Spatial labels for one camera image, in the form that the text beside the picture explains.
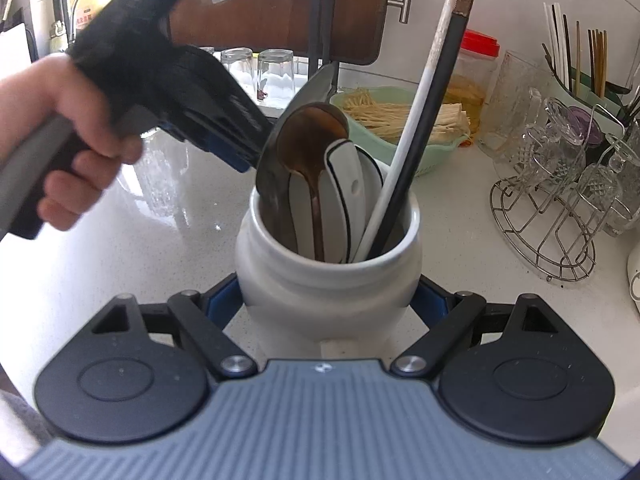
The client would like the glass mug with handle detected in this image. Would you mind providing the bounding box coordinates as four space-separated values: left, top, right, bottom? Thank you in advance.
479 50 557 164

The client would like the white patterned chopstick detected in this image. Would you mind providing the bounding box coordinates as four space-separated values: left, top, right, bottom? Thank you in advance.
349 0 469 264

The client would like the metal wire glass rack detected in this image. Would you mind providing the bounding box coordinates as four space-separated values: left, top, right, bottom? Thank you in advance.
489 175 599 284

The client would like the white plastic board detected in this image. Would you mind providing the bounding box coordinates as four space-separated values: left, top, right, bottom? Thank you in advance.
0 22 34 79

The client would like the red lid plastic jar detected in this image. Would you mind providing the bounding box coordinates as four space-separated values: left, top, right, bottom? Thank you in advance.
442 30 502 134

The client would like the small gold spoon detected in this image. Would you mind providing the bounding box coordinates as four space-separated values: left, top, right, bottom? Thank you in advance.
276 104 351 263

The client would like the white electric cooker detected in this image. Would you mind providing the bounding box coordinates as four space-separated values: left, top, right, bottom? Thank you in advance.
626 245 640 314

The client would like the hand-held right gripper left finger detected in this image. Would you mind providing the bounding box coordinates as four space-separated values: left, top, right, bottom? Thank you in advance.
90 275 258 379

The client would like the brown wooden cutting board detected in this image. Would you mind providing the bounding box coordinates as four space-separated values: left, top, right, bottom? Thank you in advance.
167 0 397 67

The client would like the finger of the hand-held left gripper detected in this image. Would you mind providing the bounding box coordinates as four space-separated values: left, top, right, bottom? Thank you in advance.
197 87 275 173

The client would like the white drip tray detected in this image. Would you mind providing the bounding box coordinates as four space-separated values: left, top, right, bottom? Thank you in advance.
215 71 332 112

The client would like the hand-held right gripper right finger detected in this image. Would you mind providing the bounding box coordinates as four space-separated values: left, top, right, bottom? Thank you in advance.
390 275 558 379

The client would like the pale green utensil holder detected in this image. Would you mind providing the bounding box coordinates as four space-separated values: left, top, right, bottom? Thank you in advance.
546 67 640 129

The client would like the white ceramic mug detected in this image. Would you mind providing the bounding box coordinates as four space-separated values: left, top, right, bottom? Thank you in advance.
235 160 423 361

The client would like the mint green plastic basket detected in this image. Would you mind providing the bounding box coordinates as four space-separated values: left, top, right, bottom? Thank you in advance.
329 86 473 177

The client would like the yellow dish soap bottle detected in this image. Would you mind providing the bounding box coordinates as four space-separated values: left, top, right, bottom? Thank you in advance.
70 0 109 37

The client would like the white ceramic spoon black rim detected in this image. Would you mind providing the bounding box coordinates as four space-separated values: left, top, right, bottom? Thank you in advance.
350 147 387 262
323 138 367 264

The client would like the person's left hand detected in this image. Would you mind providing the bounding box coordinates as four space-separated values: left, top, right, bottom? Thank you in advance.
0 54 147 233

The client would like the clear drinking glass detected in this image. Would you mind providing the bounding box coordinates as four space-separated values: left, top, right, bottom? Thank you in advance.
257 49 295 107
220 48 255 102

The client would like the bundle of wooden sticks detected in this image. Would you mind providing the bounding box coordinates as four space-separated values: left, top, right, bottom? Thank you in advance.
342 89 472 142

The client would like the purple lid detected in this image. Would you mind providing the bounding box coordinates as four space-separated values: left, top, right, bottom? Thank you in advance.
570 107 607 147

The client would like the large metal spoon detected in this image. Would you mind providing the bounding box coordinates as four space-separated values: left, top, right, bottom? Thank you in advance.
254 62 351 261

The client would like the crystal stem glass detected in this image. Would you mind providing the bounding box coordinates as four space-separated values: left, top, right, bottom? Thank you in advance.
605 120 640 239
517 97 587 197
575 135 627 227

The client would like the bunch of assorted chopsticks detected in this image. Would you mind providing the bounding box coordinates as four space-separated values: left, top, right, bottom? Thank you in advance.
542 2 614 99

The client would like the black chopstick brown band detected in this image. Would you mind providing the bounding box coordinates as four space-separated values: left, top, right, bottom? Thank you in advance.
372 0 486 264

